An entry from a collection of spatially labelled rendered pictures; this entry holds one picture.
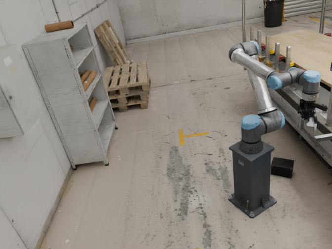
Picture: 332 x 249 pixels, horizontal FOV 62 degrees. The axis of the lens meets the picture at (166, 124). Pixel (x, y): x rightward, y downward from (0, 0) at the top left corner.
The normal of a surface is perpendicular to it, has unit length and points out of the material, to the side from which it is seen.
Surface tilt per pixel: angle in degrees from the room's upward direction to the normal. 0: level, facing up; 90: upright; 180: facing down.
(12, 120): 90
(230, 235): 0
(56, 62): 90
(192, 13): 90
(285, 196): 0
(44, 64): 90
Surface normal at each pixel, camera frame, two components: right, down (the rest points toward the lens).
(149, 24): 0.02, 0.50
